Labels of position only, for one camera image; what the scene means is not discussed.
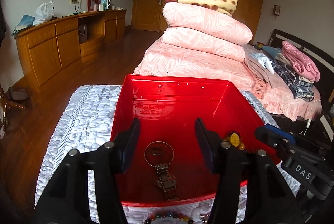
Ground tiger eye bead bracelet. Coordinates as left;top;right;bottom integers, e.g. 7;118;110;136
222;131;246;152

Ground wide silver bangle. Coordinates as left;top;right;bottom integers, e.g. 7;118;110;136
144;141;175;166

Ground grey slippers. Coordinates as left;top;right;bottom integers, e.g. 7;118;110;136
6;87;29;102

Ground mixed colour bead bracelet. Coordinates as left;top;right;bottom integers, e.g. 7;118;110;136
144;210;194;224

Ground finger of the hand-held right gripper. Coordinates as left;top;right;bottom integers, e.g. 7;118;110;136
255;126;290;154
264;123;297;142

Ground metal wristwatch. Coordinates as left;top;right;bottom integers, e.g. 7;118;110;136
153;164;178;201

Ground grey gift bag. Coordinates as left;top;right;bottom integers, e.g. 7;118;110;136
79;24;88;43

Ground pink folded quilt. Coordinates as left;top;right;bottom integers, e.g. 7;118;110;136
160;27;246;62
162;2;253;44

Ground white cloth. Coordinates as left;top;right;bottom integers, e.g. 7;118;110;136
252;52;275;74

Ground wooden sideboard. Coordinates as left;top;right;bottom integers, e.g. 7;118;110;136
14;9;128;94

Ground white plastic bag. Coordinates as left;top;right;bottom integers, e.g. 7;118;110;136
33;1;54;26

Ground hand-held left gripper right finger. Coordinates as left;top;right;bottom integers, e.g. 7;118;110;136
194;117;306;224

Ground plaid folded garment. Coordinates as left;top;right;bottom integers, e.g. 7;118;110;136
271;58;315;102

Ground pink folded garment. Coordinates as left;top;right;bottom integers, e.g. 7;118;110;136
281;41;320;82

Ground wooden coat rack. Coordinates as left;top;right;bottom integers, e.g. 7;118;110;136
0;91;25;132

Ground yellow spotted blanket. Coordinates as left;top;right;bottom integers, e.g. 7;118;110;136
164;0;238;17

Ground red tin box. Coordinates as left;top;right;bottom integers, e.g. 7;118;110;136
110;74;282;207

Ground taupe cloth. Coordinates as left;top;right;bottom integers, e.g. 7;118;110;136
244;56;273;95

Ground white quilted floral table cover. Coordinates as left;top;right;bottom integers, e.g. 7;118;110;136
34;84;303;224

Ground bed with pink sheet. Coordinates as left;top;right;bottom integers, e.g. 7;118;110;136
133;40;323;121

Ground dark wooden headboard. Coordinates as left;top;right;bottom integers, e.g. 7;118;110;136
269;29;334;131

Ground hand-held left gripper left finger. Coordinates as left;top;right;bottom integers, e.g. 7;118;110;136
31;118;141;224

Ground blue cloth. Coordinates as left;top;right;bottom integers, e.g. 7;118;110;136
12;15;35;36

